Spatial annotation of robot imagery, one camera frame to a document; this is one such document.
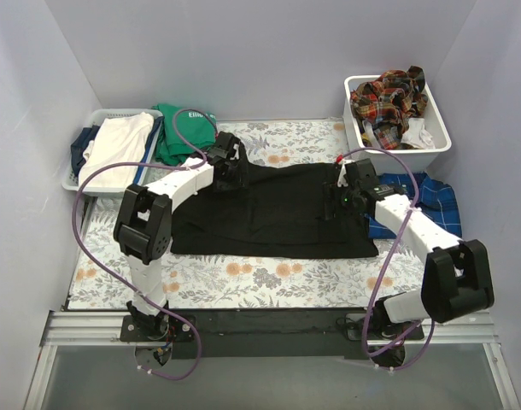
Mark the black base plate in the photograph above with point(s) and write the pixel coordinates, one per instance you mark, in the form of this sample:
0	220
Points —
278	332

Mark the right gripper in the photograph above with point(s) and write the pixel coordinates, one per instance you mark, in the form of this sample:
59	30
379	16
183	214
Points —
331	198

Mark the white garment in bin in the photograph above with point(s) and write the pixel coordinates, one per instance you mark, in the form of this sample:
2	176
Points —
417	136

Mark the green t-shirt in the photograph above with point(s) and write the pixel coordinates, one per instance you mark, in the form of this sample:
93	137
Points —
197	130

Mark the red plaid shirt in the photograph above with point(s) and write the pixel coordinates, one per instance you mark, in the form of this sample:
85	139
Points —
386	103

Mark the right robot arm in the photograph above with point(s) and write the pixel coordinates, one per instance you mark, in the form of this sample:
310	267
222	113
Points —
456	279

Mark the white plastic bin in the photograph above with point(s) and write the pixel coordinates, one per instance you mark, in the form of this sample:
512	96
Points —
388	161

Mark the black long sleeve shirt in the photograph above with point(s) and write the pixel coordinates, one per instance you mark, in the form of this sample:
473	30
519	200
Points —
288	212

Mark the aluminium frame rail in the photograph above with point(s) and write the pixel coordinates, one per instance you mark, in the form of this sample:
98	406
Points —
86	363

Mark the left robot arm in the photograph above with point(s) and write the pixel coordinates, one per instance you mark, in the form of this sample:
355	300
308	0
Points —
144	223

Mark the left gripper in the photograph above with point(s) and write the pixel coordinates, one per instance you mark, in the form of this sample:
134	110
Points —
233	169

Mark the floral table cloth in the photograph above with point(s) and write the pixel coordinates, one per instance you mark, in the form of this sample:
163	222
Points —
227	281

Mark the blue plaid folded shirt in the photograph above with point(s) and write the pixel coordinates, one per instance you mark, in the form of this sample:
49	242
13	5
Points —
437	200

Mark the white folded garment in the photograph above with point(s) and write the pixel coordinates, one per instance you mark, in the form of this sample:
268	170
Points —
118	140

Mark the navy blue garment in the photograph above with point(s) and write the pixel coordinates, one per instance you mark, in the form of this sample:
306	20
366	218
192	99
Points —
79	146

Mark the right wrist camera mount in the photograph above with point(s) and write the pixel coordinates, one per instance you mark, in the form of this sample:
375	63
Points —
342	174

